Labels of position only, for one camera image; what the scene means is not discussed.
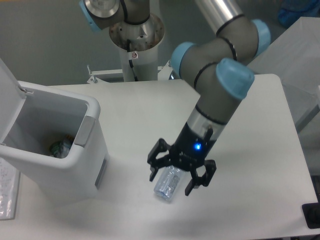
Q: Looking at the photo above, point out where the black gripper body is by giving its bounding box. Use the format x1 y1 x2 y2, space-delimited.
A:
169 124 217 172

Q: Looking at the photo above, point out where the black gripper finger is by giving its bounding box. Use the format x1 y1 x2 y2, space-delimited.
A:
147 138 173 182
184 159 217 196

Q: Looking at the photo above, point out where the clear plastic water bottle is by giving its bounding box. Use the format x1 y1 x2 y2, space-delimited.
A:
153 166 185 202

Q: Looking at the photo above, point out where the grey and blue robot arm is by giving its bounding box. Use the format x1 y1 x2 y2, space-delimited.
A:
79 0 271 195

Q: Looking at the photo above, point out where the trash inside the can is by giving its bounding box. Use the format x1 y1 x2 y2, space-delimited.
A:
49 134 75 159

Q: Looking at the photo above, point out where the white trash can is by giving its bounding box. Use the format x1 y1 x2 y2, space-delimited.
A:
0 63 108 198

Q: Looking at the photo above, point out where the black device at table edge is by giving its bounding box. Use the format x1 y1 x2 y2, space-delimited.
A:
302 202 320 229

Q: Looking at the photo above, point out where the white covered cabinet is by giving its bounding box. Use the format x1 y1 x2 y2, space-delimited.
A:
248 17 320 132

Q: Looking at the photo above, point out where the paper sheet in plastic sleeve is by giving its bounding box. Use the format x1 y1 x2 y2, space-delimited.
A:
0 158 20 221

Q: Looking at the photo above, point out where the blue plastic bag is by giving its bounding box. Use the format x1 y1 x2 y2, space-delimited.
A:
277 0 320 29

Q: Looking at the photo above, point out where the white pedestal base frame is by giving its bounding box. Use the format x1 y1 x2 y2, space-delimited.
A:
86 60 180 84

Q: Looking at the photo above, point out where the black cable on pedestal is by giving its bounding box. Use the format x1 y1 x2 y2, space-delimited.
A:
126 38 139 82

